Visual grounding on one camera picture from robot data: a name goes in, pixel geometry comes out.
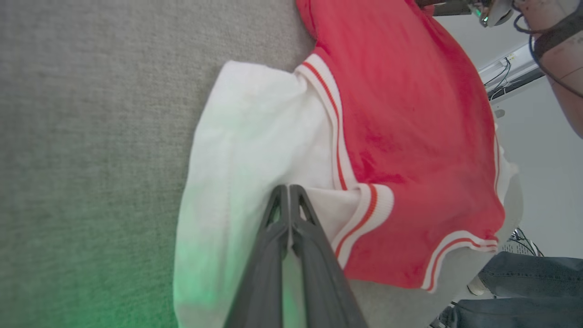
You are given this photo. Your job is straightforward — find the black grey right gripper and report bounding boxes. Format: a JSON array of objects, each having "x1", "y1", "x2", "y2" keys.
[{"x1": 416, "y1": 0, "x2": 516, "y2": 28}]

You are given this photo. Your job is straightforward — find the white wall cable duct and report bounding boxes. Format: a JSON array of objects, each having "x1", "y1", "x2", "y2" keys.
[{"x1": 477, "y1": 43, "x2": 546, "y2": 102}]

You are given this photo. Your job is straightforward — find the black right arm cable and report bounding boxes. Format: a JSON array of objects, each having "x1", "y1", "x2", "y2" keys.
[{"x1": 512, "y1": 0, "x2": 583, "y2": 99}]

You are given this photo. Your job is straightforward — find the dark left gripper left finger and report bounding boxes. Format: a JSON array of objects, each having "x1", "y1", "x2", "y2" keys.
[{"x1": 224, "y1": 184, "x2": 291, "y2": 328}]

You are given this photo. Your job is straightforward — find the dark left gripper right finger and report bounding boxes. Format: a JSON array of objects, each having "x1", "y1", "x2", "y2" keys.
[{"x1": 289, "y1": 184, "x2": 368, "y2": 328}]

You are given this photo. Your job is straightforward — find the red and white shirt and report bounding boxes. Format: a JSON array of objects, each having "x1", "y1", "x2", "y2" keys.
[{"x1": 173, "y1": 0, "x2": 520, "y2": 328}]

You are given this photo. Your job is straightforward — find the person in blue jeans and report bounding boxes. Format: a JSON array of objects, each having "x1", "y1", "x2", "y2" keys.
[{"x1": 444, "y1": 251, "x2": 583, "y2": 328}]

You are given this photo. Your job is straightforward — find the white shoe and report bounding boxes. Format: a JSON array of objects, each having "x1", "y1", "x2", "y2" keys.
[{"x1": 466, "y1": 275, "x2": 492, "y2": 297}]

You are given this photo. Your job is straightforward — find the grey fabric sofa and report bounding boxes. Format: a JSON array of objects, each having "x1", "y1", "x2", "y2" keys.
[{"x1": 0, "y1": 0, "x2": 524, "y2": 328}]

